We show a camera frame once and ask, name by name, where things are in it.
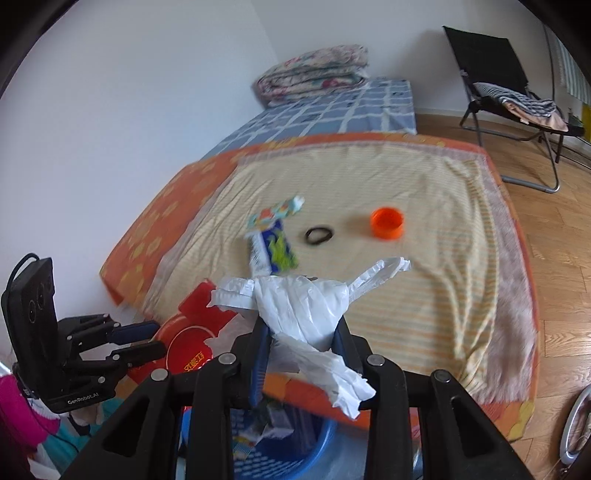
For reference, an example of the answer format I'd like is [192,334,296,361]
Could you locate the striped yellow towel blanket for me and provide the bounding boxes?
[142,139,540,407]

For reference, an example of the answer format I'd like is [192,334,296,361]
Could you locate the black hair tie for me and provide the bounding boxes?
[303,224,335,246]

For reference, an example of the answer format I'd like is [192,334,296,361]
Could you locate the striped clothes on chair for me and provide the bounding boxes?
[474,82,568,132]

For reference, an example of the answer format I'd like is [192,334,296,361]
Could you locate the red tissue pack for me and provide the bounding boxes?
[128,280,235,384]

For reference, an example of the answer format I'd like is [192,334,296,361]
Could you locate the white ring light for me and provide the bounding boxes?
[559,385,591,468]

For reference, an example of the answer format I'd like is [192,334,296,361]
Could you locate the striped towel on rack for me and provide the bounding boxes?
[555,38,591,105]

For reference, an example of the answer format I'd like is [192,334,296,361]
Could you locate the blue plastic basket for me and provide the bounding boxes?
[180,399,341,480]

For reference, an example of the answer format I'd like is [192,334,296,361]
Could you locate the blue green snack packet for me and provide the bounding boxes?
[245,220,298,277]

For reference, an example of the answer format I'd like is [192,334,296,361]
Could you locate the orange plastic cap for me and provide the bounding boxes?
[370,207,405,240]

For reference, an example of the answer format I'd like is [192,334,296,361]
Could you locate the white plastic bag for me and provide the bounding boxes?
[205,257,411,420]

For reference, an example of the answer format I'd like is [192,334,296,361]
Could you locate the folded floral quilt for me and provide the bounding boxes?
[256,44,370,106]

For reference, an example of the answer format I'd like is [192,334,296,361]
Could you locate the pink sleeve forearm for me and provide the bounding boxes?
[0,375,60,453]

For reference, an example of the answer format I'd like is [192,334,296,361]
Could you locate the black folding chair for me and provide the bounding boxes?
[444,26,585,194]

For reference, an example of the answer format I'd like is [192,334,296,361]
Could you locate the blue checked bed sheet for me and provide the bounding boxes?
[204,78,417,158]

